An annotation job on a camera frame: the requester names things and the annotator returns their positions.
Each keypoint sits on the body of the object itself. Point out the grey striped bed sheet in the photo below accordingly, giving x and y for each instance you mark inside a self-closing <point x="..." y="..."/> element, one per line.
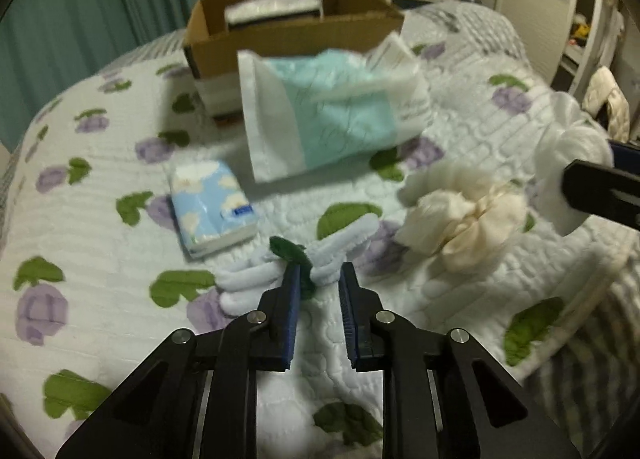
<point x="595" y="364"/>

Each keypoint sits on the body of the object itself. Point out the blue cloud-print tissue pack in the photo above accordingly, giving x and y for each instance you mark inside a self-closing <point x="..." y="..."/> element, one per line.
<point x="210" y="204"/>

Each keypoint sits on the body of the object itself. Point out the cream satin cloth bundle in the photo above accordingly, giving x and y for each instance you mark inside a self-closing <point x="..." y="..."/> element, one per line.
<point x="465" y="224"/>

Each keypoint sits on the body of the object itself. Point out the brown cardboard box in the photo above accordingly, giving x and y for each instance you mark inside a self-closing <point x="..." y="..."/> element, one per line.
<point x="280" y="46"/>

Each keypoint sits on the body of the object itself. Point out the teal curtain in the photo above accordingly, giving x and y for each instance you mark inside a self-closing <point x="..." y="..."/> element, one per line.
<point x="90" y="4"/>

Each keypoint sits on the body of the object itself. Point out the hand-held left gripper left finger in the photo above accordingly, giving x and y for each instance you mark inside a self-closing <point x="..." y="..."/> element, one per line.
<point x="293" y="319"/>

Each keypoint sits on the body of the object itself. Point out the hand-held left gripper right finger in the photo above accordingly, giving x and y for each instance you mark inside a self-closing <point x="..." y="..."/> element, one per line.
<point x="347" y="319"/>

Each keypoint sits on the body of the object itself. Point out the cream garment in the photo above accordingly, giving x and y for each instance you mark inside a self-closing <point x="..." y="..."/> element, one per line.
<point x="607" y="99"/>

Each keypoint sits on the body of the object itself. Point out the white and teal plastic package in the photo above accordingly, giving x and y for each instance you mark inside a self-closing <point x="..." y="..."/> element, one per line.
<point x="335" y="119"/>

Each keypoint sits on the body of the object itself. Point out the white fluffy plush cloth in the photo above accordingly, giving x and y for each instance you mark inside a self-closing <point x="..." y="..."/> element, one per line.
<point x="567" y="149"/>

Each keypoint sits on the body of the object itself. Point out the white packet with dark band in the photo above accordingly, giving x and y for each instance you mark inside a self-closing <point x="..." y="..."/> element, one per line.
<point x="272" y="6"/>

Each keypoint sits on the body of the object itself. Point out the white open shelf unit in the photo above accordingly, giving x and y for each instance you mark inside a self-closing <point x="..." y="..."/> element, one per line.
<point x="592" y="29"/>

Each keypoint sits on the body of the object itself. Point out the white floral quilt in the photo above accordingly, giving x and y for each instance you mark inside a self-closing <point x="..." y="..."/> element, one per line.
<point x="125" y="249"/>

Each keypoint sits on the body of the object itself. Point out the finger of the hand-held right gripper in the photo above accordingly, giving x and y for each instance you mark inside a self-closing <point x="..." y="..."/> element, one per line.
<point x="605" y="191"/>
<point x="626" y="154"/>

